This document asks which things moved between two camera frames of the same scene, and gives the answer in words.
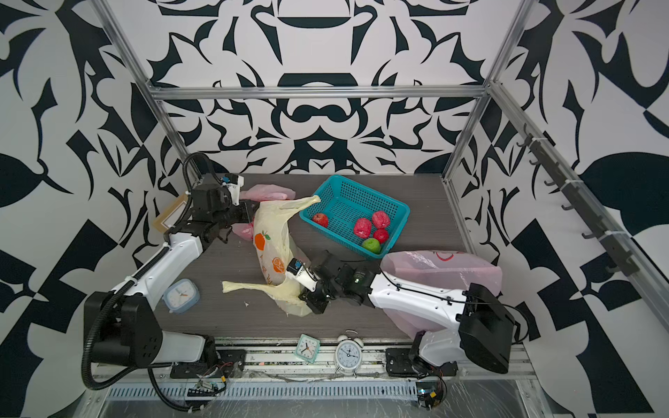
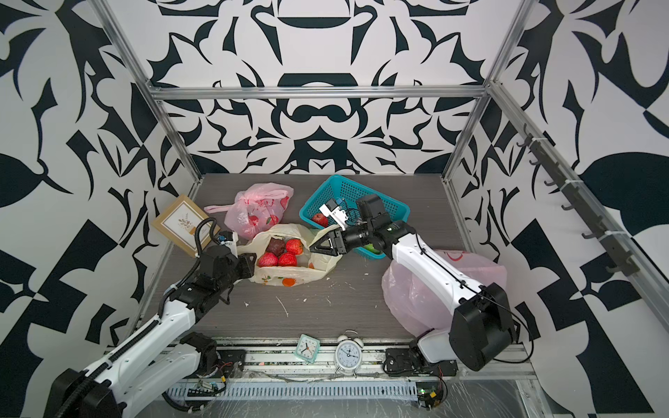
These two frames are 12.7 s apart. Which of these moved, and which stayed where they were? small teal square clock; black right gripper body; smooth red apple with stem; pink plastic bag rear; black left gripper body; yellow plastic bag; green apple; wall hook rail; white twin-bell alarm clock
Moved: yellow plastic bag; black left gripper body; black right gripper body
Stayed: green apple; wall hook rail; white twin-bell alarm clock; pink plastic bag rear; small teal square clock; smooth red apple with stem
